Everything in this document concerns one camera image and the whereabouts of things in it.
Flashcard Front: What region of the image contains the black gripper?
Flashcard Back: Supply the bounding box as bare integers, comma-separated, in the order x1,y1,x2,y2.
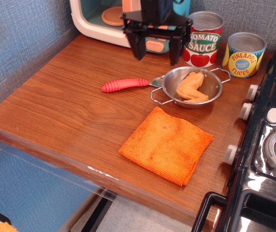
121,0,193,66

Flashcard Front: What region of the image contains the pineapple slices can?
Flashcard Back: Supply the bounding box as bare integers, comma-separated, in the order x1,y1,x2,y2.
222,32,267,78

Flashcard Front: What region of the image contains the orange folded cloth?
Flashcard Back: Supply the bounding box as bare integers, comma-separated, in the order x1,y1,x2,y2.
119,107,213,186

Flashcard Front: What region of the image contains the red handled metal spoon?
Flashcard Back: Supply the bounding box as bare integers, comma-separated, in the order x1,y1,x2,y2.
101,75,164,93

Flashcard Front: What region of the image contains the teal toy microwave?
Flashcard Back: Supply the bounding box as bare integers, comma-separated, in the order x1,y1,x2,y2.
69,0,191,54

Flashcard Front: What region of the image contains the orange object bottom left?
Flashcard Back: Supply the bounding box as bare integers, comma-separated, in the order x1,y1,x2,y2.
0,220,18,232

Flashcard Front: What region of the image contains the tomato sauce can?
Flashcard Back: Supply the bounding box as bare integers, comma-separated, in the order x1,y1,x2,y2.
183,11,224,68

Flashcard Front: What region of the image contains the toy chicken wing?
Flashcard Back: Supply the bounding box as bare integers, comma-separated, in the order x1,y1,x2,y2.
176,72,209,103

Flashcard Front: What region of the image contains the black toy stove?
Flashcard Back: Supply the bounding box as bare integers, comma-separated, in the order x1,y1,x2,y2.
192,50,276,232

